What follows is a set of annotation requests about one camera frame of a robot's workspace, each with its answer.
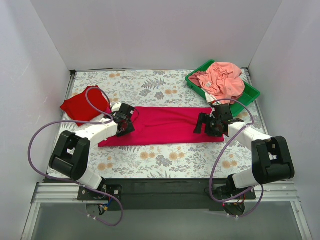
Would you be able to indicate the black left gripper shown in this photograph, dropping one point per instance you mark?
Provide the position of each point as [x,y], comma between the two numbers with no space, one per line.
[128,128]

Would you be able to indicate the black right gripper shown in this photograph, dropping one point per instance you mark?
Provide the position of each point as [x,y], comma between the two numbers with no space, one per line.
[204,124]

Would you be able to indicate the magenta t shirt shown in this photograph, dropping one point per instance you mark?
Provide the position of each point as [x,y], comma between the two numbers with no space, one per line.
[163,125]

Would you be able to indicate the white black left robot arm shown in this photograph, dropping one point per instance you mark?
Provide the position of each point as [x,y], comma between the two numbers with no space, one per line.
[70,156]

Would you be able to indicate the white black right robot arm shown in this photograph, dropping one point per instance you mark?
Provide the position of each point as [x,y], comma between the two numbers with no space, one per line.
[271,160]

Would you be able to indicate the white garment in bin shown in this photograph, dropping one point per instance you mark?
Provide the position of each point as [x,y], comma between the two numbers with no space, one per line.
[209,98]

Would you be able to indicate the floral patterned table mat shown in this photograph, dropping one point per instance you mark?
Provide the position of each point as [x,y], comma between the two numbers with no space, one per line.
[158,88]

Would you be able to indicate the dusty rose t shirt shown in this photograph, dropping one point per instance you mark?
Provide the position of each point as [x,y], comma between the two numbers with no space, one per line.
[194,78]

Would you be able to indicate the salmon pink t shirt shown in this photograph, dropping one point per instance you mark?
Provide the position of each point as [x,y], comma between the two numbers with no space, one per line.
[222,81]

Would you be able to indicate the folded red t shirt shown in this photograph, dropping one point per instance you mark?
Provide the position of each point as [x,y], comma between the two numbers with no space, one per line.
[77,108]

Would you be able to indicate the green plastic bin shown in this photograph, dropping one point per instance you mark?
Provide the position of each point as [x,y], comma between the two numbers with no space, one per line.
[250,94]

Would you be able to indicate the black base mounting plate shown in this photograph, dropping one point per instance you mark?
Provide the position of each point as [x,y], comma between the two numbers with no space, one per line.
[162,193]

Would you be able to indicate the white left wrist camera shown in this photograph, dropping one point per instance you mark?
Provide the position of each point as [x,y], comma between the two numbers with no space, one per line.
[116,107]

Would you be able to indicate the aluminium front frame rail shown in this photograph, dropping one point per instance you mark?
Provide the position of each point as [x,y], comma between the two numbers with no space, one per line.
[65,211]

